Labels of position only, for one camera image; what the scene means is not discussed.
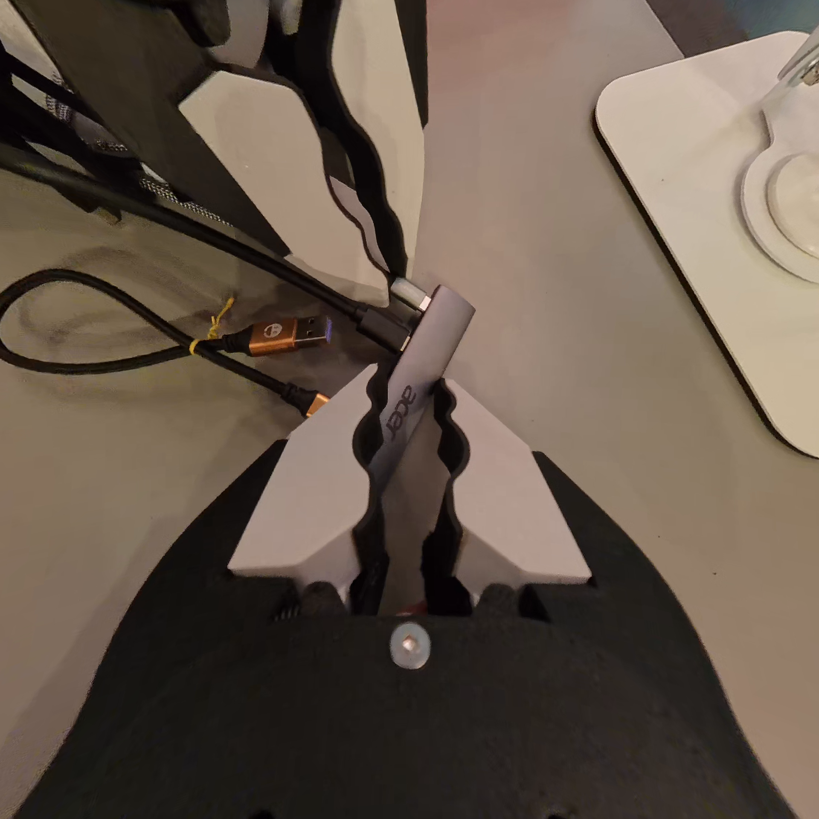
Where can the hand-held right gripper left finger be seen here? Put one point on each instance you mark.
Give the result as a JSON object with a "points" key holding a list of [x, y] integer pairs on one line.
{"points": [[301, 512]]}

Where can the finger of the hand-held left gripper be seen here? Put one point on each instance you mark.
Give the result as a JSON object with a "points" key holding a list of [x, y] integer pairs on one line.
{"points": [[269, 160], [397, 96]]}

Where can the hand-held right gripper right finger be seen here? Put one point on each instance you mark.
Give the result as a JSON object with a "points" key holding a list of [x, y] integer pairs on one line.
{"points": [[518, 518]]}

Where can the yellow twist tie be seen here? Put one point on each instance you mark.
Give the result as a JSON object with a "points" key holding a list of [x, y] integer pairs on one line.
{"points": [[217, 323]]}

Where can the white stand base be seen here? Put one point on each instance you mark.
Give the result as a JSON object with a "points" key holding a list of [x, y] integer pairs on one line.
{"points": [[691, 160]]}

